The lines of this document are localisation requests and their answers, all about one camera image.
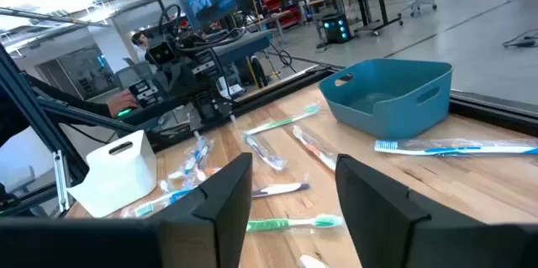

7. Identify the person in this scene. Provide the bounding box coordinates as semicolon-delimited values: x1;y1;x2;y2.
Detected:
129;30;151;62
0;72;113;148

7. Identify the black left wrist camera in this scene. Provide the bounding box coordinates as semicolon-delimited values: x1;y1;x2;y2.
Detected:
145;41;177;66

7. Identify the teal plastic bin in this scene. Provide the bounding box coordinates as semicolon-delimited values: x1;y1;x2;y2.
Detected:
318;58;454;141

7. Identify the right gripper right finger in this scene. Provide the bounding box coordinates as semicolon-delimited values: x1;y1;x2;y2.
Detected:
335;153;484;268

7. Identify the green toothbrush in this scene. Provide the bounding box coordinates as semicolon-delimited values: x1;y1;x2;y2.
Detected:
242;102;323;138
245;213;345;234

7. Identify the black glowing computer mouse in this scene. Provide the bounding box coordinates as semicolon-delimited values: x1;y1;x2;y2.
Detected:
115;107;140;120

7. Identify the black standing desk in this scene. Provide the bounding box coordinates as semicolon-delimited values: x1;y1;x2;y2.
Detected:
351;0;405;37

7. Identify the person's hand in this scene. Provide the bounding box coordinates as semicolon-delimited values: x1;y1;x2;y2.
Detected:
106;88;140;119

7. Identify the black aluminium table frame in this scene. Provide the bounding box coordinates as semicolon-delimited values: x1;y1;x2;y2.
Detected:
0;43;538;218

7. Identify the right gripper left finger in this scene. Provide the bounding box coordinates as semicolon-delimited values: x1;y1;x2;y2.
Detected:
151;152;254;268

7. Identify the black computer with blue lights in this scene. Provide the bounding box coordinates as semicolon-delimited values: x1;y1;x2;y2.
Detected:
321;12;355;45

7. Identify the white plastic bin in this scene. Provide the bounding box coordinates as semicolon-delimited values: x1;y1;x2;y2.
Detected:
66;129;158;219

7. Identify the silver aluminium bracket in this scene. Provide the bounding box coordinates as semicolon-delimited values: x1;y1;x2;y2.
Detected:
52;149;72;214

